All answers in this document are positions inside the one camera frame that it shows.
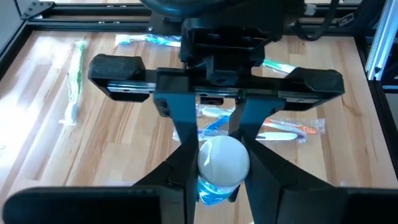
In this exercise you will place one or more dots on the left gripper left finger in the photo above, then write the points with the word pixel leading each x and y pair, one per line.
pixel 93 205

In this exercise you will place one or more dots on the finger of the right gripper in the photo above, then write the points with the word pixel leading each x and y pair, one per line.
pixel 252 115
pixel 178 105

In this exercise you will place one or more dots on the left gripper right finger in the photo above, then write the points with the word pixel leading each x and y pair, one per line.
pixel 295 199

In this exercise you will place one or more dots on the blue toothbrush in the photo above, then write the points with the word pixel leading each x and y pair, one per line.
pixel 149 39
pixel 217 123

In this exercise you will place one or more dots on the green toothbrush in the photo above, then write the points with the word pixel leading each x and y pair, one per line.
pixel 280 66
pixel 74 87

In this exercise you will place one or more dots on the orange toothbrush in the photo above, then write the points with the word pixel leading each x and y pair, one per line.
pixel 289 126

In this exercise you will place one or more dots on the blue mouthwash bottle white cap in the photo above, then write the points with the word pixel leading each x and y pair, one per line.
pixel 222 158

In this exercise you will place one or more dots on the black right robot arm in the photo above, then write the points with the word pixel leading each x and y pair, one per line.
pixel 186 6

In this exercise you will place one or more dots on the silver aluminium extrusion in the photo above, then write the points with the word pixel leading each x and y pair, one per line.
pixel 381 40

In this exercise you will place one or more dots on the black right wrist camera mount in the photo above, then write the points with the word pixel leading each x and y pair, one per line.
pixel 224 40

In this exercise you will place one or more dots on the black aluminium table frame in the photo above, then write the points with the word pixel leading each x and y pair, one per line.
pixel 93 15

